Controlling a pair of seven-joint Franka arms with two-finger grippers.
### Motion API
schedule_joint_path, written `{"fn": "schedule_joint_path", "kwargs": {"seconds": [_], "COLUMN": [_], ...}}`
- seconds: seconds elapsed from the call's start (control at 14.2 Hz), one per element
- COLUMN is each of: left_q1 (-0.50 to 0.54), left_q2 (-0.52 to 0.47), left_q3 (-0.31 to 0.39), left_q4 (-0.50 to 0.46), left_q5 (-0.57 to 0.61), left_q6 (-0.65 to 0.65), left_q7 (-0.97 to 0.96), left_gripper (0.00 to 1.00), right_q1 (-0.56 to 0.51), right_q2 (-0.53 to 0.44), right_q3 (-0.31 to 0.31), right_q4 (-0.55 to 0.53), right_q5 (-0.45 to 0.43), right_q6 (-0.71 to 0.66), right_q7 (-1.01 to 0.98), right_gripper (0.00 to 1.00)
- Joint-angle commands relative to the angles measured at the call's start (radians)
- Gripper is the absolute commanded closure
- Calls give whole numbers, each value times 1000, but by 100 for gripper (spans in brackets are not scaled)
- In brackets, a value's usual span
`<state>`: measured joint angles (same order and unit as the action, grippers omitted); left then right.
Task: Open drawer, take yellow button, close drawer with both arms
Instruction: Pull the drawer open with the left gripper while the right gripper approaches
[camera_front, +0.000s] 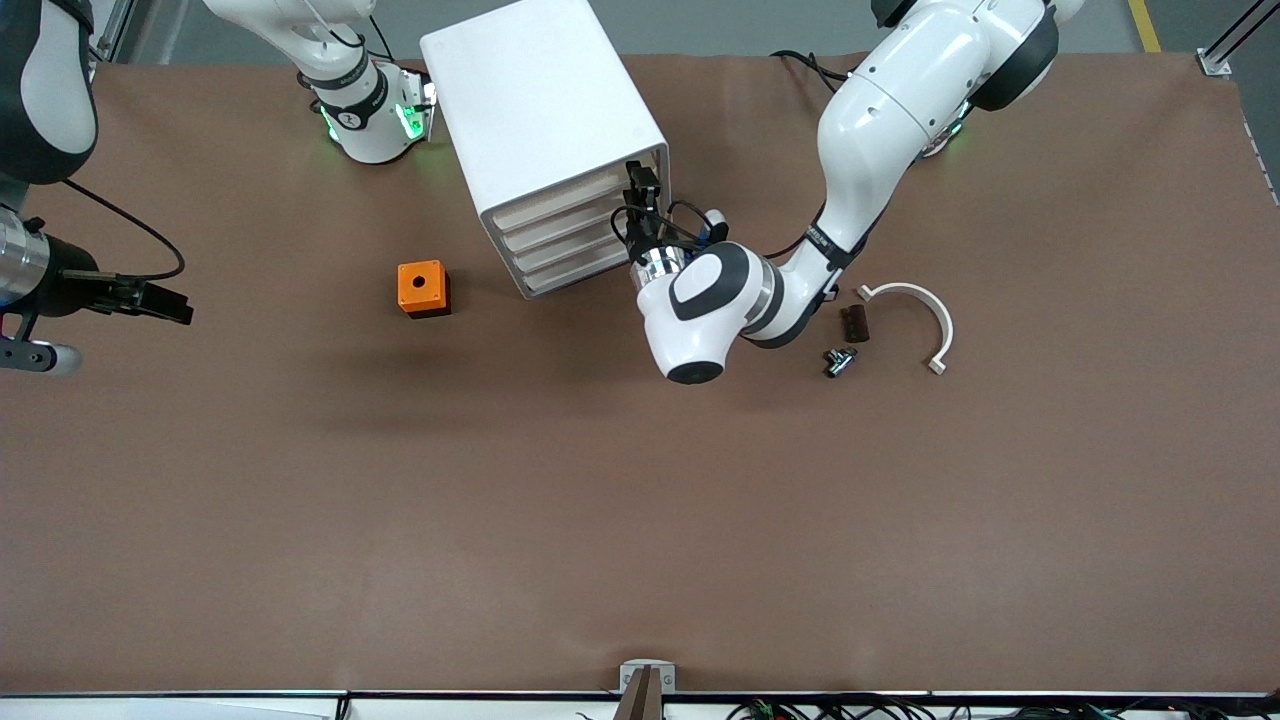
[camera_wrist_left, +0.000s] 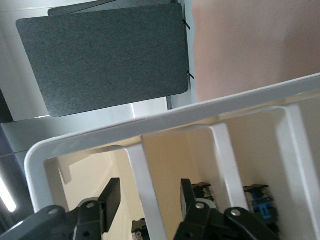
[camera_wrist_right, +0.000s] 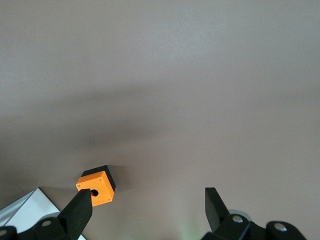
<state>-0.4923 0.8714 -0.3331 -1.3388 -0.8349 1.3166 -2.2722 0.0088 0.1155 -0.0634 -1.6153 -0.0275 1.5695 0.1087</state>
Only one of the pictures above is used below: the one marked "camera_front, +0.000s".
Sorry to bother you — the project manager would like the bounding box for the white drawer cabinet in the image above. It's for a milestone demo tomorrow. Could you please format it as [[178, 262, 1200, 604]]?
[[419, 0, 674, 300]]

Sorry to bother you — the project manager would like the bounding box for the orange box with round hole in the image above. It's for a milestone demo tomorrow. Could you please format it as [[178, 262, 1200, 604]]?
[[396, 259, 453, 320]]

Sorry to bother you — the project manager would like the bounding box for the white curved plastic clip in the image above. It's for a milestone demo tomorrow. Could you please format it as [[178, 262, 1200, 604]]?
[[857, 282, 954, 376]]

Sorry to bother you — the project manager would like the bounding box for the white edge board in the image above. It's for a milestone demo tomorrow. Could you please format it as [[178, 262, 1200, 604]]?
[[0, 692, 336, 720]]

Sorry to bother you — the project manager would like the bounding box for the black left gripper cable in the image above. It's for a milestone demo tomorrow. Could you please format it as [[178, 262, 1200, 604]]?
[[610, 198, 717, 263]]

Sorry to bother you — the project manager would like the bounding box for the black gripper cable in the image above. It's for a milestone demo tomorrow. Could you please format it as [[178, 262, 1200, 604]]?
[[610, 198, 717, 263], [62, 178, 188, 282]]

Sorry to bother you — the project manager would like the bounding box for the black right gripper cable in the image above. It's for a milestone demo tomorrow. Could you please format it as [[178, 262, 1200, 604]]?
[[62, 178, 188, 282]]

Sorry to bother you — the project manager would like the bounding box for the black arm base cable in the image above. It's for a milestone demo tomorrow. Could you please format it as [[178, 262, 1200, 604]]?
[[770, 50, 853, 97]]

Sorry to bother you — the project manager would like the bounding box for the aluminium frame with bracket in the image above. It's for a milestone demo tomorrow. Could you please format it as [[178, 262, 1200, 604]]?
[[88, 0, 136, 66], [1195, 0, 1280, 79]]

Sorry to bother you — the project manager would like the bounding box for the grey bracket with brown bar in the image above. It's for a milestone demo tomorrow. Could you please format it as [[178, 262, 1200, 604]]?
[[618, 658, 678, 720]]

